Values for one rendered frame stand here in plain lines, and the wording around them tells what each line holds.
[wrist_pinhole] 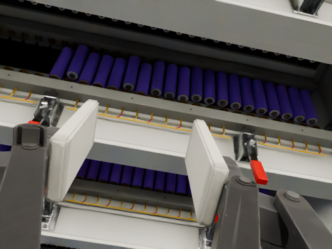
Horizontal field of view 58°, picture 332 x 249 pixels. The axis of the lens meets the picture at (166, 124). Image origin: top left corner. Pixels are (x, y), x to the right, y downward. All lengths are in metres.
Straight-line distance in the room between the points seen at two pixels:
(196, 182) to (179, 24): 0.22
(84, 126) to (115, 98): 0.26
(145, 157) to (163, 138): 0.03
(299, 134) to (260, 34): 0.17
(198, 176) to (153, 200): 0.38
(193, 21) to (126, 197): 0.32
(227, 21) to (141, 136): 0.18
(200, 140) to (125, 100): 0.26
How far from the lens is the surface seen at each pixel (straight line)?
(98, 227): 0.53
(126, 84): 0.44
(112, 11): 0.34
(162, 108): 0.41
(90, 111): 0.17
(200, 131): 0.17
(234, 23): 0.34
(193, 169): 0.17
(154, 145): 0.40
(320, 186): 0.48
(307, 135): 0.47
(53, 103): 0.42
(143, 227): 0.54
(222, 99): 0.46
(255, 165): 0.37
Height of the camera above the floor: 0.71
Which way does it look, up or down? 29 degrees down
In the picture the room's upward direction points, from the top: 13 degrees clockwise
